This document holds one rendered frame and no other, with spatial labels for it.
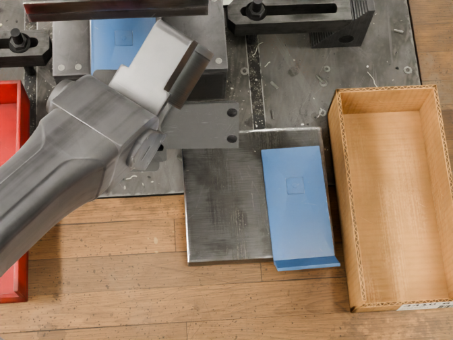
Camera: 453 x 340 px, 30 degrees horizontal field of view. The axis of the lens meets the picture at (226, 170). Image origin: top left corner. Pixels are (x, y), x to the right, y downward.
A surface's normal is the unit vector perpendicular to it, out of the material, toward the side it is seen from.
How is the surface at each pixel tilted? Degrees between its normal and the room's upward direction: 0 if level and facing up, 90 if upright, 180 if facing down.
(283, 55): 0
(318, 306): 0
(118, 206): 0
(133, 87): 22
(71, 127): 27
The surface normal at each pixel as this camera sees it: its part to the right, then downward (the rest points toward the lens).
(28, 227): 0.85, 0.49
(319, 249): 0.04, -0.34
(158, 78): -0.17, -0.03
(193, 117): 0.14, 0.16
